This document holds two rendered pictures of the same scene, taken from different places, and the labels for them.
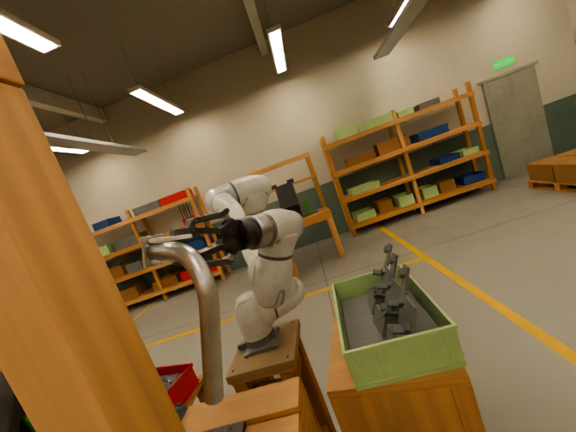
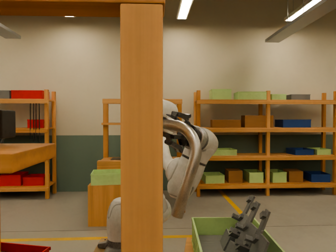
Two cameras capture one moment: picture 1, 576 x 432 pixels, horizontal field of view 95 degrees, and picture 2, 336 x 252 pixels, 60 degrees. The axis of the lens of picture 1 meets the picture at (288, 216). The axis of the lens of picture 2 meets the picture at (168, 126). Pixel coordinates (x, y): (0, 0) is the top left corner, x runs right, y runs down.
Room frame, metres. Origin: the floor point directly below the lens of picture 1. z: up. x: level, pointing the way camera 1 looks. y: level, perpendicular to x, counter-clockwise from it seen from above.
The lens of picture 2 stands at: (-0.35, 0.34, 1.61)
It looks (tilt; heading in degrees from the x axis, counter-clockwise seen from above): 1 degrees down; 351
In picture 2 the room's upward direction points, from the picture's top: straight up
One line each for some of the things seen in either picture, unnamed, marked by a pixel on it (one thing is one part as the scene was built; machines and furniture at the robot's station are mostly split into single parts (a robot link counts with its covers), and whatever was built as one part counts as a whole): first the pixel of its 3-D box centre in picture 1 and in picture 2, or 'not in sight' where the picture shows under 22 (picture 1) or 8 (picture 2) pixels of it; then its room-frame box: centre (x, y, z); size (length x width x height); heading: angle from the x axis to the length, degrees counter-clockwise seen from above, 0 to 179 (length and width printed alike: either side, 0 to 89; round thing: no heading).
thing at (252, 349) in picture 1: (257, 339); (117, 242); (1.29, 0.37, 0.91); 0.22 x 0.18 x 0.06; 87
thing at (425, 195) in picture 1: (404, 163); (264, 141); (5.54, -2.69, 1.12); 3.01 x 0.54 x 2.23; 84
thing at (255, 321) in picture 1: (253, 313); (122, 217); (1.30, 0.34, 1.05); 0.18 x 0.16 x 0.22; 116
